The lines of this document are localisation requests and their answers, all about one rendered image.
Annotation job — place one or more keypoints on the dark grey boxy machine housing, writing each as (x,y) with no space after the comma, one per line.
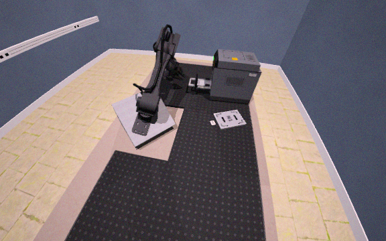
(234,78)

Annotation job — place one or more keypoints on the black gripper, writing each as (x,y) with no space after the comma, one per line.
(173,72)

